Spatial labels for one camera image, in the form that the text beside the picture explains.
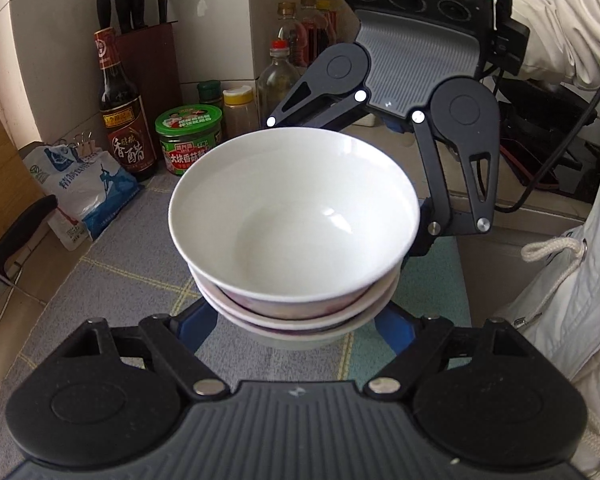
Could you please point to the white floral bowl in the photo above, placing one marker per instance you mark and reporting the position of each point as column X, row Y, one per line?
column 207, row 292
column 290, row 210
column 300, row 342

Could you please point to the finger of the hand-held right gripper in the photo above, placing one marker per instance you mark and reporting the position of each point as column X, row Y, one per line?
column 282, row 116
column 422, row 245

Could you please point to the dark red knife block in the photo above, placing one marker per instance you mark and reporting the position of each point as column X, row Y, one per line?
column 160, row 75

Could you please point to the yellow lid spice jar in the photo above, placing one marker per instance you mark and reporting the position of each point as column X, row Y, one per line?
column 240, row 110

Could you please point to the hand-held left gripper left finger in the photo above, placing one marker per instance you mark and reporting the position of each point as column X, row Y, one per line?
column 197, row 325

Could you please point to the clear bottle red cap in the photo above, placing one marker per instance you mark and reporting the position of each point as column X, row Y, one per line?
column 277, row 85

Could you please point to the grey checked dish towel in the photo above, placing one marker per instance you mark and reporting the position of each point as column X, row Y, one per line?
column 105, row 290

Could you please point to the green lid sauce jar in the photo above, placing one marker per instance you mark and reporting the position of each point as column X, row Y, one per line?
column 185, row 145

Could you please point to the person's white jacket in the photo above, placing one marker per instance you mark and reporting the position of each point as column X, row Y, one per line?
column 595, row 285

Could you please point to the black stove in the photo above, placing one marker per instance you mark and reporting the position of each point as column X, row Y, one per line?
column 540, row 125

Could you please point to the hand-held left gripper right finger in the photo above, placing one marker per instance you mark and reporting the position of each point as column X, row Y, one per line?
column 395, row 327

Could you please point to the dark vinegar bottle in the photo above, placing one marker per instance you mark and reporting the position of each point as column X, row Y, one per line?
column 127, row 150

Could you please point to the white blue salt bag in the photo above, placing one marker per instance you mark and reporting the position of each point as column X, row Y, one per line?
column 90, row 195

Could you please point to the bamboo cutting board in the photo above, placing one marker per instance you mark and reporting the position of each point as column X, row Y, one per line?
column 0, row 170

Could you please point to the green lid spice jar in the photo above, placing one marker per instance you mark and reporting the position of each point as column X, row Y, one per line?
column 210, row 91

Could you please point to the person's right forearm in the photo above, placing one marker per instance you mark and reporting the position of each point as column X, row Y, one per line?
column 570, row 25

